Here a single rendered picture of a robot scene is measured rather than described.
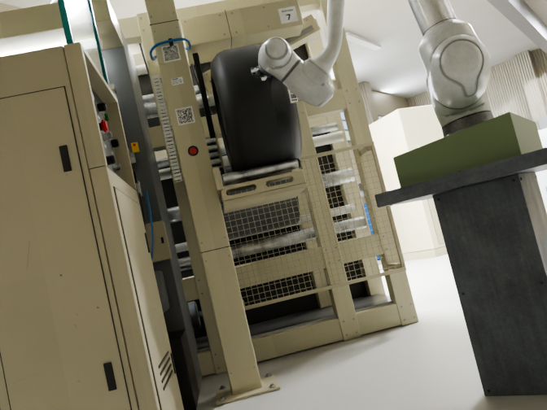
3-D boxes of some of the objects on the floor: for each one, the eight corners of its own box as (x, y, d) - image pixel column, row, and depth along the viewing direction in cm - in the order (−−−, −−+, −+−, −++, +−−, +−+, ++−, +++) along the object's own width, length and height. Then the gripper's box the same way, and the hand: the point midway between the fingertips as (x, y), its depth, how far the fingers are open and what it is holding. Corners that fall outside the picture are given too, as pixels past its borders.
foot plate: (216, 406, 217) (215, 400, 217) (216, 390, 244) (216, 386, 244) (280, 389, 220) (279, 383, 220) (274, 375, 247) (273, 370, 247)
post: (232, 398, 224) (110, -151, 245) (232, 390, 238) (115, -129, 258) (263, 390, 226) (138, -155, 247) (260, 382, 239) (143, -134, 260)
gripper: (285, 50, 196) (276, 64, 219) (250, 56, 194) (245, 71, 218) (289, 70, 196) (280, 83, 220) (254, 77, 195) (249, 89, 218)
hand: (263, 75), depth 215 cm, fingers closed
